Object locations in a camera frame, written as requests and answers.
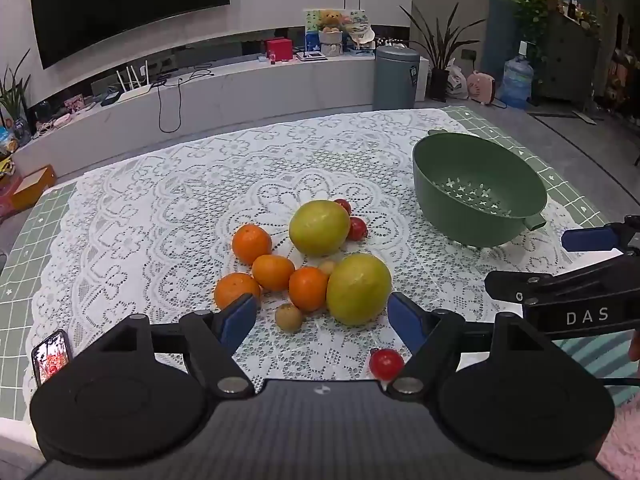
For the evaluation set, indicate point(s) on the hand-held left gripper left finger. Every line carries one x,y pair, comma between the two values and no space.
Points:
239,320

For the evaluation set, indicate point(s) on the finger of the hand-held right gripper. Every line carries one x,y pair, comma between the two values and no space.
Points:
505,285
590,239

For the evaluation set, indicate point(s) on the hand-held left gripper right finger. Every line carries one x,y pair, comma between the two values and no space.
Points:
405,317

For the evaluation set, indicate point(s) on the orange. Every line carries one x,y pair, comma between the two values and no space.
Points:
272,272
235,290
308,288
251,244

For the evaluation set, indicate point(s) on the brown kiwi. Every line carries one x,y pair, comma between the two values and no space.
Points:
288,317
327,266

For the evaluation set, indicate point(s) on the red cherry tomato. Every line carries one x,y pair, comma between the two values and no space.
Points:
386,364
344,205
358,228

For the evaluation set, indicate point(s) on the yellow-green pomelo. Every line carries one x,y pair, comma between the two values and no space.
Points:
320,227
358,288

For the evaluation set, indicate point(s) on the green colander bowl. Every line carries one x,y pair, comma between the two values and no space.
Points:
465,175

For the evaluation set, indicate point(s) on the pink fluffy cloth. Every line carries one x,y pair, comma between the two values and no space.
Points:
622,440

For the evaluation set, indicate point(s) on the white lace tablecloth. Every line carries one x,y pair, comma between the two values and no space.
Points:
175,200

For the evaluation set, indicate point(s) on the blue water jug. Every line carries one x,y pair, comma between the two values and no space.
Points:
516,80

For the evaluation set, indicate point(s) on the dark green cabinet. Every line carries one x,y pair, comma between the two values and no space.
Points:
570,60

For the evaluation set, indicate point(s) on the pink heater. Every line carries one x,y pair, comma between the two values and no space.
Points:
481,87

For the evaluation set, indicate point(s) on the smartphone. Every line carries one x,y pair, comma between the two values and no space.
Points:
51,357

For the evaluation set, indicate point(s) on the white plastic bag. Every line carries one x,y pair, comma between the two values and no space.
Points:
456,82

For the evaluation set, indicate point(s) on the white curved console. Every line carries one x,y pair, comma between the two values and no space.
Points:
250,90

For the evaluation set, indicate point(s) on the grey trash can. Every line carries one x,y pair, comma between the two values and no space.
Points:
396,77

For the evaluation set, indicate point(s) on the long-leaf potted plant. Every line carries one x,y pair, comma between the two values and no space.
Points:
440,50

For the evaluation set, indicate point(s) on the orange cardboard box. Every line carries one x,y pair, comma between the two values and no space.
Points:
32,187

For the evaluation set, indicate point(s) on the white router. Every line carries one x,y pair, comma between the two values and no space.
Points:
132,94

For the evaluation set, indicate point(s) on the red box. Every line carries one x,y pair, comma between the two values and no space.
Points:
278,50

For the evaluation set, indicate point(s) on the teddy bear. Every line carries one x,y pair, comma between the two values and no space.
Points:
330,20

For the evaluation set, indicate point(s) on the green potted plant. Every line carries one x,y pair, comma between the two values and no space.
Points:
15,95

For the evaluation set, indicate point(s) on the black television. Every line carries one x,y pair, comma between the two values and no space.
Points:
125,5

